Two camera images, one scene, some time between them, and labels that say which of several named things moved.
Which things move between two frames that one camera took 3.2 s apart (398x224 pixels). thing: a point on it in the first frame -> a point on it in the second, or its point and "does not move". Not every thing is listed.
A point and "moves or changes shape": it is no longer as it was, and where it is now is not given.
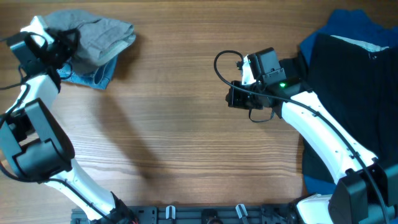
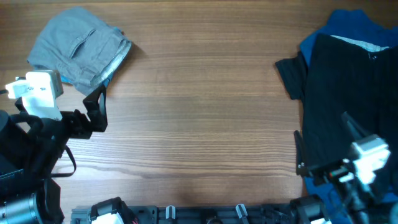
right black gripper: (234, 99) -> (327, 169)
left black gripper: (69, 44) -> (83, 130)
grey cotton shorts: (98, 38) moves or changes shape
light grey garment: (367, 46) does not move
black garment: (356, 91) does not move
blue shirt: (349, 23) does not move
